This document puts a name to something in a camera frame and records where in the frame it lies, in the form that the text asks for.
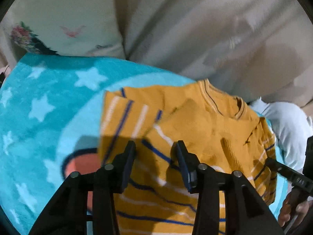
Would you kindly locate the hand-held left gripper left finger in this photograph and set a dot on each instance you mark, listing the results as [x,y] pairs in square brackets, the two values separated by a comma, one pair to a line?
[127,161]

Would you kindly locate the pale blue cloth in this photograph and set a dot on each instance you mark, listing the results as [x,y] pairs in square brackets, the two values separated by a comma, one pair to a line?
[288,129]

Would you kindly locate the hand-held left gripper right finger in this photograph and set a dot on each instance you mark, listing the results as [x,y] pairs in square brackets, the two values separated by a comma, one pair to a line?
[183,161]

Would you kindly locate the yellow striped knit sweater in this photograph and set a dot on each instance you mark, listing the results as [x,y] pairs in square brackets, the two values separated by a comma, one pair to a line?
[207,132]

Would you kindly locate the teal star pattern blanket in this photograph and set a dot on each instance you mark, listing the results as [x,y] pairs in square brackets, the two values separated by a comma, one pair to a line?
[41,117]

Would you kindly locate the beige bed sheet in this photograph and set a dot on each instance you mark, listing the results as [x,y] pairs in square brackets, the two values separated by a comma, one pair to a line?
[195,29]

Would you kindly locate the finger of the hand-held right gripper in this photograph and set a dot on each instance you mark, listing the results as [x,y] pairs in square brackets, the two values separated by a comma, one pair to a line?
[281,169]

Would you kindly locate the white floral print pillow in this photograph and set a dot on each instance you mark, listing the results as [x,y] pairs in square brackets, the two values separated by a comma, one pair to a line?
[73,22]

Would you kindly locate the person's right hand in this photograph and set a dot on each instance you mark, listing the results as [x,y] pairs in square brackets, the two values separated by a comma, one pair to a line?
[285,213]

